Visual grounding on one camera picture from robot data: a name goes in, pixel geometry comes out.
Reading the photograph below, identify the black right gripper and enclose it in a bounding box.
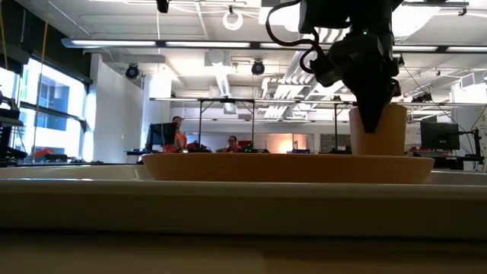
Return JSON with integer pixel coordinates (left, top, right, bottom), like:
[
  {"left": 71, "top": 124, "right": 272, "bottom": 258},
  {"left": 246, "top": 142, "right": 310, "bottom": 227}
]
[{"left": 329, "top": 32, "right": 401, "bottom": 133}]

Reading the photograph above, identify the orange plastic cup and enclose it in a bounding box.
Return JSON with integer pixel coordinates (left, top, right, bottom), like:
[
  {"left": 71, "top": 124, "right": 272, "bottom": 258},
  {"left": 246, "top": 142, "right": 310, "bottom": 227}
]
[{"left": 349, "top": 102, "right": 408, "bottom": 157}]

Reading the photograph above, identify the orange plastic plate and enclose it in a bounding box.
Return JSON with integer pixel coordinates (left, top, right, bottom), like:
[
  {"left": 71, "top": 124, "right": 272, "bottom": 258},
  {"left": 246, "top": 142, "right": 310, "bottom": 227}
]
[{"left": 142, "top": 152, "right": 435, "bottom": 185}]

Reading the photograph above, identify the beige plastic tray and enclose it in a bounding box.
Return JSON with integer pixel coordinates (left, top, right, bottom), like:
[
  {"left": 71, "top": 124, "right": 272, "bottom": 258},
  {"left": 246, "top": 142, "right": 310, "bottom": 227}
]
[{"left": 0, "top": 164, "right": 487, "bottom": 240}]

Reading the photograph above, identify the round black ceiling speaker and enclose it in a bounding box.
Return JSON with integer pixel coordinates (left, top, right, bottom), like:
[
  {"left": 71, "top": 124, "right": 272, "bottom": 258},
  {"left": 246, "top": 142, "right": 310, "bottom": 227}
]
[
  {"left": 250, "top": 59, "right": 266, "bottom": 76},
  {"left": 124, "top": 63, "right": 141, "bottom": 80}
]

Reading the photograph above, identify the person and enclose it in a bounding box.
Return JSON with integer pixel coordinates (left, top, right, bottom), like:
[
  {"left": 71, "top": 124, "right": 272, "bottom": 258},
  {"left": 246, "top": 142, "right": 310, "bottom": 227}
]
[
  {"left": 164, "top": 115, "right": 188, "bottom": 153},
  {"left": 224, "top": 135, "right": 243, "bottom": 154}
]

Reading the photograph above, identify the black computer monitor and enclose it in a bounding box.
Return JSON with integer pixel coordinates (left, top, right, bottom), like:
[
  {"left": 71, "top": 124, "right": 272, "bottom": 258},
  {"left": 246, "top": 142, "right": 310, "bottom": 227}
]
[{"left": 147, "top": 122, "right": 178, "bottom": 152}]

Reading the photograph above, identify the long ceiling light bar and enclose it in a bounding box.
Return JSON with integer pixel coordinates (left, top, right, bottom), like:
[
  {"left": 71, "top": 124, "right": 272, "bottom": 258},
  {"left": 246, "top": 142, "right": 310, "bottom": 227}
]
[{"left": 60, "top": 37, "right": 487, "bottom": 54}]

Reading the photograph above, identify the black equipment rack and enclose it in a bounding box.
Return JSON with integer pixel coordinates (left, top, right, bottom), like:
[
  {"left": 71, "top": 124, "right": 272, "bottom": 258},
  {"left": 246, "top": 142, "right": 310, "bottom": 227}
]
[{"left": 0, "top": 89, "right": 28, "bottom": 167}]

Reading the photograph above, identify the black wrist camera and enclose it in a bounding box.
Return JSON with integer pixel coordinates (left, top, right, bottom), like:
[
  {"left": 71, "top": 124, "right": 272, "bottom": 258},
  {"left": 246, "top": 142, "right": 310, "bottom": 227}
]
[{"left": 310, "top": 53, "right": 343, "bottom": 88}]

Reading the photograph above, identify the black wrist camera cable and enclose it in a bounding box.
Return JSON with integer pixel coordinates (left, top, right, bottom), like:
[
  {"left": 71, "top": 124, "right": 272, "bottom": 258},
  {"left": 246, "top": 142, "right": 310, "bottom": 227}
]
[{"left": 265, "top": 0, "right": 324, "bottom": 74}]

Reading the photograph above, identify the white hanging ring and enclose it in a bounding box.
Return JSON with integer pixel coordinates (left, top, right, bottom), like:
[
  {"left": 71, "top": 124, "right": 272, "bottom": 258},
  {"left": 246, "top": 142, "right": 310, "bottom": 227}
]
[{"left": 222, "top": 10, "right": 244, "bottom": 32}]

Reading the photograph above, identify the yellow hanging strap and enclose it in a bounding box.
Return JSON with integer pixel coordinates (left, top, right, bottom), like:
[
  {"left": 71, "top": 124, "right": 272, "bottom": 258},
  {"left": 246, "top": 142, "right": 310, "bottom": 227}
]
[{"left": 32, "top": 0, "right": 49, "bottom": 164}]

